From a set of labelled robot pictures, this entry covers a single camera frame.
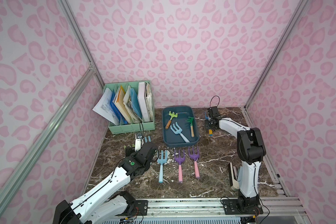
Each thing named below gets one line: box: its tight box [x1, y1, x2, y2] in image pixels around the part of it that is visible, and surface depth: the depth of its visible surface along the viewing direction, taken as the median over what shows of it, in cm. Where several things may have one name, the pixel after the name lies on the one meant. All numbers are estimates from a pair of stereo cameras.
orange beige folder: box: [112, 85, 133, 125], surface depth 95 cm
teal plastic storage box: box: [162, 105, 200, 147], surface depth 108 cm
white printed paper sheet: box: [92, 87, 120, 126], surface depth 96 cm
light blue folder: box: [129, 88, 143, 120], surface depth 95 cm
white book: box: [137, 82, 151, 123], surface depth 97 cm
